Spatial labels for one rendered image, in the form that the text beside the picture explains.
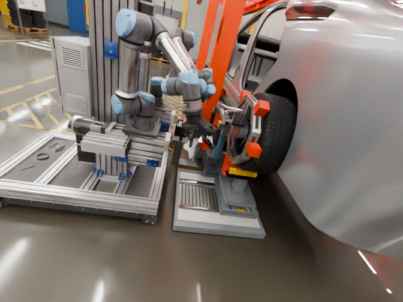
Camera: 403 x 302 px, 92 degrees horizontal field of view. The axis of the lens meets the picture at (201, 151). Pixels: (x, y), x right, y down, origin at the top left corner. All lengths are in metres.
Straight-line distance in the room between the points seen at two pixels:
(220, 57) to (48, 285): 2.02
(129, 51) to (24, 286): 1.44
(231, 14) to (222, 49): 0.25
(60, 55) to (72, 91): 0.21
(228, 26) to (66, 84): 1.30
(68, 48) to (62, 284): 1.41
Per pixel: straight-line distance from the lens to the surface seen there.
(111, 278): 1.59
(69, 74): 1.56
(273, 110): 1.45
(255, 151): 1.36
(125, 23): 1.09
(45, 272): 1.70
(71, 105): 1.62
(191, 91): 0.79
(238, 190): 1.98
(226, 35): 1.91
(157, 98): 1.79
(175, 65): 1.03
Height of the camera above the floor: 1.43
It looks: 30 degrees down
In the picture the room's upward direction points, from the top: 15 degrees clockwise
